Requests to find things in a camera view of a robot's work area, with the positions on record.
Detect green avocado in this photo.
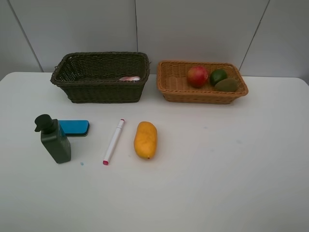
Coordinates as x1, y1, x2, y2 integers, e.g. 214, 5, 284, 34
210, 69, 227, 86

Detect red apple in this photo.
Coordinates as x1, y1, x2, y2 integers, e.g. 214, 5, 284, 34
187, 66, 208, 88

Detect yellow mango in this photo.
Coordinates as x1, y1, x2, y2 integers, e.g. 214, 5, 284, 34
134, 121, 157, 160

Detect blue whiteboard eraser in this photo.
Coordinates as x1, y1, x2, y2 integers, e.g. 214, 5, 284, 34
58, 120, 90, 137

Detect dark brown wicker basket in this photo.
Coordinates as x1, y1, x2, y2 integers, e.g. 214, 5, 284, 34
51, 52, 150, 103

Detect pink bottle white cap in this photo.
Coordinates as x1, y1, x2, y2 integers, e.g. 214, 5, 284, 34
119, 76, 140, 82

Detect white marker pink caps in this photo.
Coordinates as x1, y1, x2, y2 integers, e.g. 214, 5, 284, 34
102, 119, 125, 166

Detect dark green pump bottle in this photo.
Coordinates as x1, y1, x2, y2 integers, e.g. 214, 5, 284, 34
34, 114, 71, 164

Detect orange wicker basket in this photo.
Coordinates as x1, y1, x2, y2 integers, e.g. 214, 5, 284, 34
156, 60, 249, 104

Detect brown kiwi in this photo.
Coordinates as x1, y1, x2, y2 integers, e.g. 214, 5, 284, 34
214, 78, 238, 92

